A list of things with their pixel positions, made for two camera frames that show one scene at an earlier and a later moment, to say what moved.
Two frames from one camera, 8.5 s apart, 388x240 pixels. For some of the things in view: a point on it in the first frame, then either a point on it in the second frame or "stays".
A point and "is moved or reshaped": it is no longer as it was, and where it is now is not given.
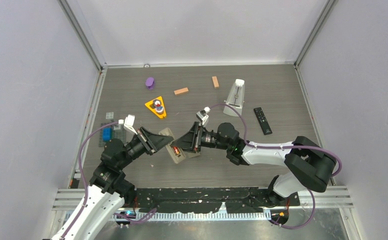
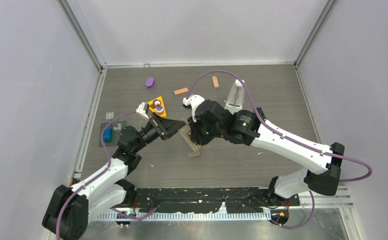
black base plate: x=251 y=200 stays
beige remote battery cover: x=190 y=155 stays
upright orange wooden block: x=215 y=82 stays
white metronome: x=235 y=98 stays
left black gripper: x=152 y=142 -> x=166 y=127
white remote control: x=176 y=152 is moved or reshaped
